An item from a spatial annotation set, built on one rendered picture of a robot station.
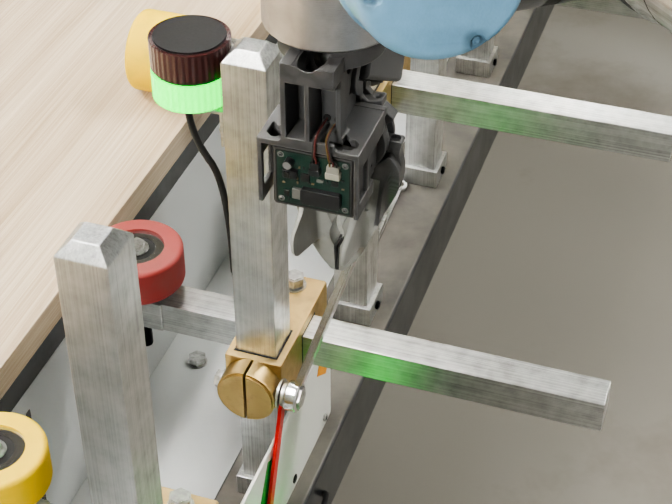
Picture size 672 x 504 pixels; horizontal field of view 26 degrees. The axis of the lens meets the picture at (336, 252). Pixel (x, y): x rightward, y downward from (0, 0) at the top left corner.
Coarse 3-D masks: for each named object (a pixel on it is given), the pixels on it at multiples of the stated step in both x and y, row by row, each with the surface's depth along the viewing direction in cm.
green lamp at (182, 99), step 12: (156, 84) 105; (168, 84) 104; (204, 84) 104; (216, 84) 104; (156, 96) 106; (168, 96) 104; (180, 96) 104; (192, 96) 104; (204, 96) 104; (216, 96) 105; (168, 108) 105; (180, 108) 105; (192, 108) 105; (204, 108) 105; (216, 108) 105
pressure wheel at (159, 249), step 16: (128, 224) 127; (144, 224) 127; (160, 224) 127; (144, 240) 126; (160, 240) 126; (176, 240) 125; (144, 256) 124; (160, 256) 123; (176, 256) 123; (144, 272) 122; (160, 272) 122; (176, 272) 124; (144, 288) 122; (160, 288) 123; (176, 288) 125; (144, 304) 124
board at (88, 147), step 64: (0, 0) 159; (64, 0) 159; (128, 0) 159; (192, 0) 159; (256, 0) 159; (0, 64) 149; (64, 64) 149; (0, 128) 140; (64, 128) 140; (128, 128) 140; (0, 192) 132; (64, 192) 132; (128, 192) 132; (0, 256) 124; (0, 320) 118; (0, 384) 114
